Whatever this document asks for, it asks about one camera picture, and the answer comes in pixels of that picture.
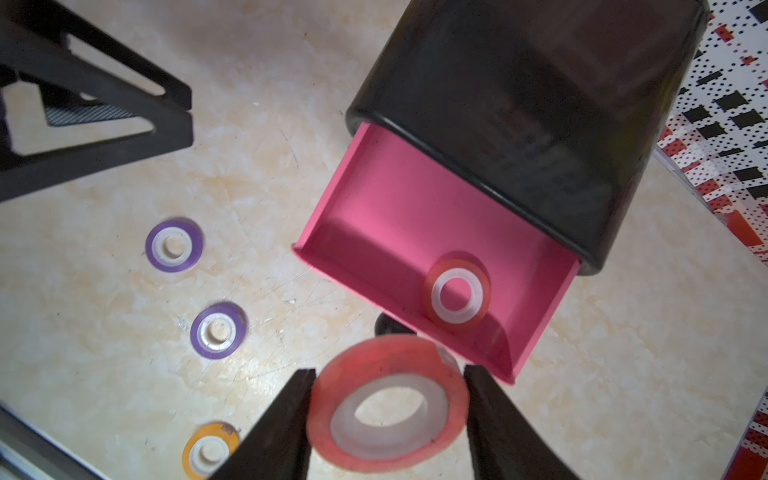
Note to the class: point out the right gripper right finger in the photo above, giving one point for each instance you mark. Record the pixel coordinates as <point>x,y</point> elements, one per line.
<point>503,445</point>

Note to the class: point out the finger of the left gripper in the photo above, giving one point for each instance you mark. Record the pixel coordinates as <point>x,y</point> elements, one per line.
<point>56,23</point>
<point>172,125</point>

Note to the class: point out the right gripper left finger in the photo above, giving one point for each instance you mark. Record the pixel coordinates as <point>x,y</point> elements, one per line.
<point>277,447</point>

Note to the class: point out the red tape roll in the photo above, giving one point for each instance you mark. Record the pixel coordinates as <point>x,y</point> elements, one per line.
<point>457,291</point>
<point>387,404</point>

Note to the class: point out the purple tape roll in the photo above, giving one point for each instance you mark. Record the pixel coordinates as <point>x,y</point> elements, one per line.
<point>174,245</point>
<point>218,331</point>

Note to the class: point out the pink drawer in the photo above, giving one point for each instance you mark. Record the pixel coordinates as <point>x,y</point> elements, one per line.
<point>390,212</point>

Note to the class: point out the black drawer cabinet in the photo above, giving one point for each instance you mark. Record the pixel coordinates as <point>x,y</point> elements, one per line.
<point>551,108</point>

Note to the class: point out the orange tape roll left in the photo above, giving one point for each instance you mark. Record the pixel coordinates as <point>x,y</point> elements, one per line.
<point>208,449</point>

